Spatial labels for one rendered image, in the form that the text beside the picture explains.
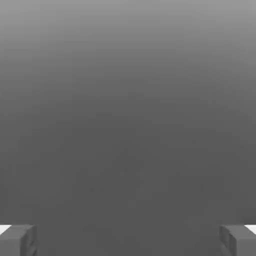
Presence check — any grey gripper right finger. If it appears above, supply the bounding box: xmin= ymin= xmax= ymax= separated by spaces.
xmin=219 ymin=224 xmax=256 ymax=256

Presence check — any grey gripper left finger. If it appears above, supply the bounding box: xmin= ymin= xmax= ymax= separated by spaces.
xmin=0 ymin=224 xmax=38 ymax=256

